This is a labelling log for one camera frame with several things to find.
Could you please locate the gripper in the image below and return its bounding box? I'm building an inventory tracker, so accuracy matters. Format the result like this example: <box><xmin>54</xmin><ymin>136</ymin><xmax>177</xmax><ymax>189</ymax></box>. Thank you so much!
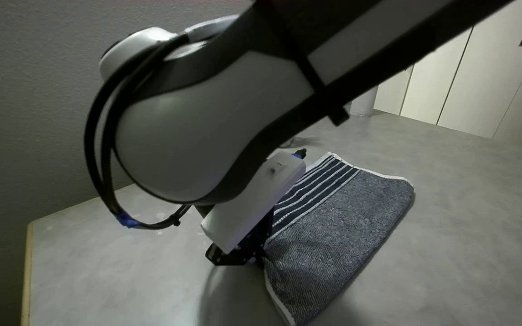
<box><xmin>205</xmin><ymin>207</ymin><xmax>275</xmax><ymax>268</ymax></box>

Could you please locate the blue grey striped towel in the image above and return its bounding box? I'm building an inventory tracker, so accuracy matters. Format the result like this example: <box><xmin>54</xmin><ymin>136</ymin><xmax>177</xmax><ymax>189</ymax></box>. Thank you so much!
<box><xmin>261</xmin><ymin>152</ymin><xmax>416</xmax><ymax>326</ymax></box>

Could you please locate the white cylinder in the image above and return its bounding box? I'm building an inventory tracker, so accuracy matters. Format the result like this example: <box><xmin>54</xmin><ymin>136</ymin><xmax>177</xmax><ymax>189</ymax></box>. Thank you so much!
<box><xmin>349</xmin><ymin>85</ymin><xmax>379</xmax><ymax>118</ymax></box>

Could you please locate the white cabinet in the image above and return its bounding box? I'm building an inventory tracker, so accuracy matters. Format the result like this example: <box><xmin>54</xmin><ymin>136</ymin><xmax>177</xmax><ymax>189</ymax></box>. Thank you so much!
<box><xmin>373</xmin><ymin>0</ymin><xmax>522</xmax><ymax>154</ymax></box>

